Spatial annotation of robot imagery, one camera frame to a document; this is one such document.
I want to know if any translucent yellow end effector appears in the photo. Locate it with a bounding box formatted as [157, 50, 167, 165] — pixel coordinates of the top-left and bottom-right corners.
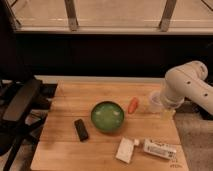
[148, 91, 176, 120]

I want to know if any green ceramic bowl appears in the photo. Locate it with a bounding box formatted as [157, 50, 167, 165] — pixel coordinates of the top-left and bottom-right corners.
[91, 101, 125, 133]

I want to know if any black rectangular block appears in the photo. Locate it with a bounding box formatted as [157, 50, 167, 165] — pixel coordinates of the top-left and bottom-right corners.
[74, 119, 89, 141]

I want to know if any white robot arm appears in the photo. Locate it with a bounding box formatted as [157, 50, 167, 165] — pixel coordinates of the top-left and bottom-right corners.
[149, 61, 213, 121]

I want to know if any orange carrot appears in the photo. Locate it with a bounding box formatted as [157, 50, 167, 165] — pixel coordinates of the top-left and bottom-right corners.
[128, 97, 139, 114]

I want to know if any white tube package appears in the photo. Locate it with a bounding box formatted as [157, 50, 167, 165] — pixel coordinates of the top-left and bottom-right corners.
[143, 139, 176, 160]

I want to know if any black chair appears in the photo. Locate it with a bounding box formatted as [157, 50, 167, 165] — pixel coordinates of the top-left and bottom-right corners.
[0, 77, 58, 171]

